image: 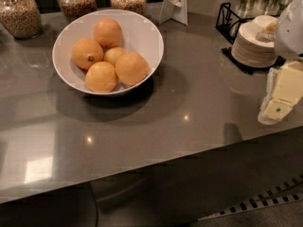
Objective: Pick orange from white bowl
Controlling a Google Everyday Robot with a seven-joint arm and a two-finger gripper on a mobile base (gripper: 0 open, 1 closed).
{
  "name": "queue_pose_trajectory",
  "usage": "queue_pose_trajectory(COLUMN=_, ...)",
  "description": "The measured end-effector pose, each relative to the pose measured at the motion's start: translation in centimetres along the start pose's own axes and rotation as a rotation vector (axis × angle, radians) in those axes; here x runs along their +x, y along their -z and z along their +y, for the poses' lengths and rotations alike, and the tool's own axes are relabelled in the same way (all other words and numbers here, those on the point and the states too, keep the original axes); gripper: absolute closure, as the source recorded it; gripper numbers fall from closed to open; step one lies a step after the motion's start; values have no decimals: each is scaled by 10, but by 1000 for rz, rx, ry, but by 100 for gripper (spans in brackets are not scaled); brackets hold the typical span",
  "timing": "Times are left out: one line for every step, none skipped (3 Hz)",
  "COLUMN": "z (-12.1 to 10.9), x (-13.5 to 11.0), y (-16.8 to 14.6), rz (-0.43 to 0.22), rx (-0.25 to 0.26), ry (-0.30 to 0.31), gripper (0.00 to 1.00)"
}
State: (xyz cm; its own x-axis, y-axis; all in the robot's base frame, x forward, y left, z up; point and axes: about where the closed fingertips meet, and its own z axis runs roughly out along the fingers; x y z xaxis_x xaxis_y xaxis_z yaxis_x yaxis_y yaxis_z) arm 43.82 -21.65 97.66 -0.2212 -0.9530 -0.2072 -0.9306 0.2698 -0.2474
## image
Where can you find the middle glass cereal jar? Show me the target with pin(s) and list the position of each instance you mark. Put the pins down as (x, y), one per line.
(74, 9)

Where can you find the right drinking glass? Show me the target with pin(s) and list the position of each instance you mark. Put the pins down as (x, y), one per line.
(283, 4)

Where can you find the black wire rack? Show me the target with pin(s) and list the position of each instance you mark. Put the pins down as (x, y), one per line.
(228, 24)

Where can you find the left orange with stem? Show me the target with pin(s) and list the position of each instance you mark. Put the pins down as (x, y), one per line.
(86, 52)

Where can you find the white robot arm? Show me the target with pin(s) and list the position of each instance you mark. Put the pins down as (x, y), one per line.
(285, 84)

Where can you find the white folded card stand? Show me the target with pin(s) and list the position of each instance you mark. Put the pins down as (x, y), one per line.
(175, 10)

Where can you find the left drinking glass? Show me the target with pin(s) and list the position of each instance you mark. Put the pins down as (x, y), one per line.
(246, 8)

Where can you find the white ceramic bowl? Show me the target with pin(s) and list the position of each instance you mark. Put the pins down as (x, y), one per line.
(139, 34)

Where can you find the drinking glass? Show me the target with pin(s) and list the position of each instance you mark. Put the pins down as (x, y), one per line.
(283, 4)
(268, 6)
(246, 8)

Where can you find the small middle orange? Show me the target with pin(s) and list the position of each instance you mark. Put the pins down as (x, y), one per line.
(111, 55)

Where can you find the left glass cereal jar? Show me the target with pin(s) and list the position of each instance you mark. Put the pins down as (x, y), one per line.
(21, 18)

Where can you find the stack of white plates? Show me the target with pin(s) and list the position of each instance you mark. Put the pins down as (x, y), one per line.
(251, 51)

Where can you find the middle drinking glass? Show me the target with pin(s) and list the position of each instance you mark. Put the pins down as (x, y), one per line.
(268, 6)

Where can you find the black white striped floor strip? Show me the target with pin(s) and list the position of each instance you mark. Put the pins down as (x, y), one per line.
(281, 193)

